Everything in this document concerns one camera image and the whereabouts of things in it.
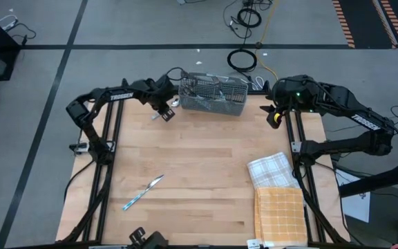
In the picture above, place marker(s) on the grey plastic cutlery basket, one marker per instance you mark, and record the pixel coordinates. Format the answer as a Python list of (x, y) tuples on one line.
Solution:
[(216, 109)]

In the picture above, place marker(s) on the white plaid cloth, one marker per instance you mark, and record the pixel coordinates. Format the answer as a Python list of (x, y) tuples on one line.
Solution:
[(271, 171)]

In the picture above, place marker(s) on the white paper sheet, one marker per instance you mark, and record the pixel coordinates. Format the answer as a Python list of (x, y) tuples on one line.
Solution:
[(358, 207)]

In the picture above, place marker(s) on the black mat orange-striped edges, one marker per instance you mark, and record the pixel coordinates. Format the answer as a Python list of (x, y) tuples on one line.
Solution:
[(368, 27)]

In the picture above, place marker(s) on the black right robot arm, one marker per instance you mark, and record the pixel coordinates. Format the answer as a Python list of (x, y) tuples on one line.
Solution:
[(365, 121)]

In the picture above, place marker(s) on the white label box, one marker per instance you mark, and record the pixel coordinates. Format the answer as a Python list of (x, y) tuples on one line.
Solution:
[(253, 244)]

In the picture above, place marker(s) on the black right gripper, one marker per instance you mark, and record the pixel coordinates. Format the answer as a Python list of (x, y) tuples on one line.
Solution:
[(292, 95)]

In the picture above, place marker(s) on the black device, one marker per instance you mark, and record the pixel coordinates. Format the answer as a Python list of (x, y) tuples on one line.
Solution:
[(150, 240)]

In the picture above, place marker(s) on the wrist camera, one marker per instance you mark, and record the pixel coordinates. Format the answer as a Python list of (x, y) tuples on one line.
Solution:
[(167, 114), (274, 121)]

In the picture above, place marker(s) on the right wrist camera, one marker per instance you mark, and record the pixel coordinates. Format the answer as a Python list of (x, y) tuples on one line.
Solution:
[(274, 121)]

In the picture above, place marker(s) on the small black floor puck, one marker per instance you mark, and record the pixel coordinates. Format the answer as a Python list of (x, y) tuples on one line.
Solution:
[(259, 45)]

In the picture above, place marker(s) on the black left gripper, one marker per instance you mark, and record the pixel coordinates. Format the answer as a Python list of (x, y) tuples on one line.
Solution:
[(159, 93)]

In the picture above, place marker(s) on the black desk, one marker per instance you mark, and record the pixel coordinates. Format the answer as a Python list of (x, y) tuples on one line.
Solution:
[(375, 181)]

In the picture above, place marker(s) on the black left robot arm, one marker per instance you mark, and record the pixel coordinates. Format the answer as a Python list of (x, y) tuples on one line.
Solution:
[(116, 95)]

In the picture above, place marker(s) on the orange plaid cloth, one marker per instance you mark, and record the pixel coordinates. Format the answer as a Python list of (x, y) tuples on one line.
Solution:
[(280, 216)]

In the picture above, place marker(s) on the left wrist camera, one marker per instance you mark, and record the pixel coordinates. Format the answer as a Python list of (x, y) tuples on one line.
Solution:
[(167, 114)]

